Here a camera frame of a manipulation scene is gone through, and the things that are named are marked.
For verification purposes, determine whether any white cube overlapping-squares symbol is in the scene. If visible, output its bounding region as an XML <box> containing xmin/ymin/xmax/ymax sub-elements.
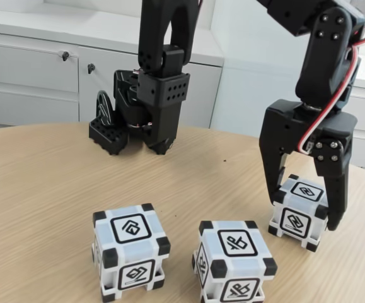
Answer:
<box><xmin>92</xmin><ymin>203</ymin><xmax>171</xmax><ymax>302</ymax></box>

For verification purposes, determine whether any black round clamp knob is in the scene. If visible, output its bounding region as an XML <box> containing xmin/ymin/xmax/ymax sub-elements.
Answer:
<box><xmin>95</xmin><ymin>90</ymin><xmax>114</xmax><ymax>128</ymax></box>

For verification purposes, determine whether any white cube zigzag symbol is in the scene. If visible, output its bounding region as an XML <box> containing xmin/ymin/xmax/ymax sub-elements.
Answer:
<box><xmin>268</xmin><ymin>174</ymin><xmax>330</xmax><ymax>253</ymax></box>

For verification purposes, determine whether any white cube crossed-lines symbol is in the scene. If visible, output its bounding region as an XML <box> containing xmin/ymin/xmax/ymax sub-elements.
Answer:
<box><xmin>191</xmin><ymin>220</ymin><xmax>279</xmax><ymax>303</ymax></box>

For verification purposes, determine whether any red white servo cable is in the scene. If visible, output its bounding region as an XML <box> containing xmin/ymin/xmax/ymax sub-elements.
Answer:
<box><xmin>298</xmin><ymin>27</ymin><xmax>365</xmax><ymax>155</ymax></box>

